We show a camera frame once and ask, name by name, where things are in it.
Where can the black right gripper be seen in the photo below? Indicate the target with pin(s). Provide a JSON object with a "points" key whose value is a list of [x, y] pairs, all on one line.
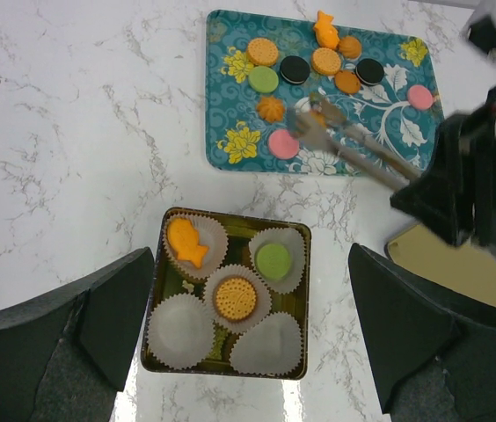
{"points": [[455, 197]]}

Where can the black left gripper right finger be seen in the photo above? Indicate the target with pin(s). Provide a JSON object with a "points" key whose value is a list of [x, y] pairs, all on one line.
{"points": [[432, 351]]}

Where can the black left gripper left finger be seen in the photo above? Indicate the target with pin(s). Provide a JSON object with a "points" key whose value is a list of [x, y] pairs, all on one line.
{"points": [[65, 355]]}

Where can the metal tongs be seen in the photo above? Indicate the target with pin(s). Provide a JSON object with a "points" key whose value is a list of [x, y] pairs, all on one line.
{"points": [[326, 128]]}

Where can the orange fish cookie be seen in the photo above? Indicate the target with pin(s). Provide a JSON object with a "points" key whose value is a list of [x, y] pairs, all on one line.
{"points": [[184, 239], [326, 33]]}

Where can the orange round cookie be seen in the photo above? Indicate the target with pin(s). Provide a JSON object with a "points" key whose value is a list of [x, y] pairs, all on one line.
{"points": [[235, 299], [325, 61], [262, 52]]}

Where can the green cookie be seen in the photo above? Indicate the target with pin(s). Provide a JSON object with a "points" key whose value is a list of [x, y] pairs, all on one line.
{"points": [[273, 261], [263, 79]]}

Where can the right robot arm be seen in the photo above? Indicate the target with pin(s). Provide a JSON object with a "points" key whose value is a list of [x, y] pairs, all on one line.
{"points": [[480, 33]]}

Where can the gold tin lid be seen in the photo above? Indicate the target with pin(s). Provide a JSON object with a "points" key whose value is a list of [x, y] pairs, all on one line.
{"points": [[465, 270]]}

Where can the pink cookie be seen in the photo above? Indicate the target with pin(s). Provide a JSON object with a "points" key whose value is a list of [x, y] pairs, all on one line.
{"points": [[420, 97], [282, 145]]}

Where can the white paper cup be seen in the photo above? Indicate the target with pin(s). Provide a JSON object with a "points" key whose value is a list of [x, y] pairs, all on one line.
{"points": [[274, 346], [180, 331], [212, 234], [232, 271], [293, 241]]}

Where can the black sandwich cookie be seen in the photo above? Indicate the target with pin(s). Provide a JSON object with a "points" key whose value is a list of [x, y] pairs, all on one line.
{"points": [[369, 71], [294, 69]]}

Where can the square cookie tin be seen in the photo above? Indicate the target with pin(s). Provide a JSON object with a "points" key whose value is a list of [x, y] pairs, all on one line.
{"points": [[169, 282]]}

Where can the orange fish cookie on tray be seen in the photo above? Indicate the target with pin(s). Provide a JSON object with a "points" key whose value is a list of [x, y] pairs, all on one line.
{"points": [[326, 33]]}

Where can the orange flower cookie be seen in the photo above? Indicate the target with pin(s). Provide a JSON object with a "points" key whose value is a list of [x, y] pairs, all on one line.
{"points": [[270, 109]]}

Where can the teal floral tray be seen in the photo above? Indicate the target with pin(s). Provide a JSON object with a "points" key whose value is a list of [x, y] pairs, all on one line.
{"points": [[237, 138]]}

